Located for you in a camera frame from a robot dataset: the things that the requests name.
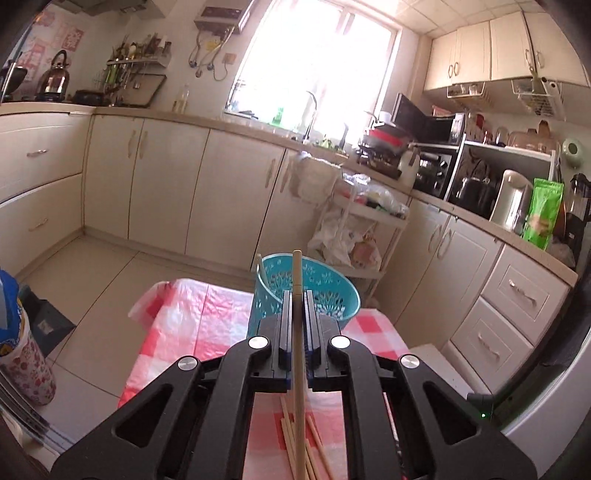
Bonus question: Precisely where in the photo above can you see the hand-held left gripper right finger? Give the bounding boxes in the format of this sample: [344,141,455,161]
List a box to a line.
[302,291,539,480]

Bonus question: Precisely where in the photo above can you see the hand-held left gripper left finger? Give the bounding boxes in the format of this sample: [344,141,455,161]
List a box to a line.
[50,292,296,480]

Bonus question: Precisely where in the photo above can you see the teal perforated plastic basket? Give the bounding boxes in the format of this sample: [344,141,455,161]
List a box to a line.
[247,253,362,340]

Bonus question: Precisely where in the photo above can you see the wooden chopstick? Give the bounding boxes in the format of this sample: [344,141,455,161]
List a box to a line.
[292,250,308,480]
[306,414,335,480]
[279,394,298,480]
[305,438,321,480]
[255,253,271,291]

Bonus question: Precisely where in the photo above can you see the white appliance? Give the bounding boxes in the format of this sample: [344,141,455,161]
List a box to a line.
[501,330,591,464]

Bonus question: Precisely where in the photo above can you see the white plastic bags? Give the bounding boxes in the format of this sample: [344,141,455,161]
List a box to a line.
[307,212,384,269]

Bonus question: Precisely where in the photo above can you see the red checkered tablecloth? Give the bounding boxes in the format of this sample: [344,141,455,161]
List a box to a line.
[117,278,409,480]

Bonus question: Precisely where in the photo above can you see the cream panelled base cabinets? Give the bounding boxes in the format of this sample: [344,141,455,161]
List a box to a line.
[376,196,574,384]

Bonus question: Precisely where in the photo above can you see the white rolling cart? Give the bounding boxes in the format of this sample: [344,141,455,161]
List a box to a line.
[308,179,410,283]

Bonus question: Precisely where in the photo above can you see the hanging clear plastic bag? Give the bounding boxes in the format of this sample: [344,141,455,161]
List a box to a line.
[287,151,341,205]

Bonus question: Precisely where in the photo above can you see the stacked cooking pans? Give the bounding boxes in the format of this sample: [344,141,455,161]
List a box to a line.
[358,121,419,180]

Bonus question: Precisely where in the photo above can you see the green snack bag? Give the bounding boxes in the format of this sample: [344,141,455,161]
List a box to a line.
[522,178,565,251]

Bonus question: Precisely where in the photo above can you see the black toaster oven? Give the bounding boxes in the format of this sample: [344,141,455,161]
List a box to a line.
[413,143,460,198]

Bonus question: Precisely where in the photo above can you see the white thermos jug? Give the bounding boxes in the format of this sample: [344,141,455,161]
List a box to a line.
[489,169,534,232]

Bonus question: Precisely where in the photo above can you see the sink faucet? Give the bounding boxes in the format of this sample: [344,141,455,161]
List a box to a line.
[302,91,320,140]

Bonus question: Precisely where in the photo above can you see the black microwave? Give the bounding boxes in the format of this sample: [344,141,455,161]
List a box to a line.
[392,93,466,145]

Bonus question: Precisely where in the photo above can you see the dark box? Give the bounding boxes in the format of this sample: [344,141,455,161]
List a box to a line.
[18,285,77,357]

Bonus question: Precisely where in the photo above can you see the white countertop shelf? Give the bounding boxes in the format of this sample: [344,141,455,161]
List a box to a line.
[444,137,558,220]

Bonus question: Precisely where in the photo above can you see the floral printed container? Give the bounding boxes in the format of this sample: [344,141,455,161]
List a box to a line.
[0,314,57,407]

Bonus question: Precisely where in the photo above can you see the pale green round object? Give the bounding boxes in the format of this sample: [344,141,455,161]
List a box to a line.
[562,138,584,168]

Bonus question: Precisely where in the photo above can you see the row of glass jars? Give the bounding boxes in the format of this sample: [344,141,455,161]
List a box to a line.
[465,113,556,151]

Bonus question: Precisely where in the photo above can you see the kitchen window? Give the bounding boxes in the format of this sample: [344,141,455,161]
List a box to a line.
[226,9,399,144]

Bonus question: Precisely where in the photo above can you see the blue plastic bag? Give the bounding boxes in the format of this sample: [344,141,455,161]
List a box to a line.
[0,270,31,354]

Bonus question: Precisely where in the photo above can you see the cream drawer cabinet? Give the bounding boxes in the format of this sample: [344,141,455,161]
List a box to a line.
[0,113,94,278]

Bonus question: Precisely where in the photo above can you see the black gas stove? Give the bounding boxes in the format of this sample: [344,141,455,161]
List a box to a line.
[34,90,109,106]

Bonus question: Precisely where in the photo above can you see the shiny metal kettle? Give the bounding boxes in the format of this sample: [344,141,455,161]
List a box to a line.
[36,50,71,100]

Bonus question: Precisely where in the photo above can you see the black wok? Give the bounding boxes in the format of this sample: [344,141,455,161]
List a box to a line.
[0,65,29,103]

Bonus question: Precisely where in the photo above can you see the white wire hanging basket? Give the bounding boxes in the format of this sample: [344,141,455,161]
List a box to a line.
[512,78,567,115]
[446,83,486,100]

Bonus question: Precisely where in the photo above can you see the wall utensil rack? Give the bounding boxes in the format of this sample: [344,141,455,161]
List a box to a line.
[95,34,174,104]

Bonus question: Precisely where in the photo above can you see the wall water heater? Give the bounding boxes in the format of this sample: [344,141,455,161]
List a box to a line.
[194,0,254,34]

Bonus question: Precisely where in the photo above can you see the cream wall cabinets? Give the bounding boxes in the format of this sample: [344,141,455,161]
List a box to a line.
[423,11,591,92]

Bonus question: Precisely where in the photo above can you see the pink wall poster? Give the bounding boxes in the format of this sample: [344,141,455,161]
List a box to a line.
[19,10,87,83]

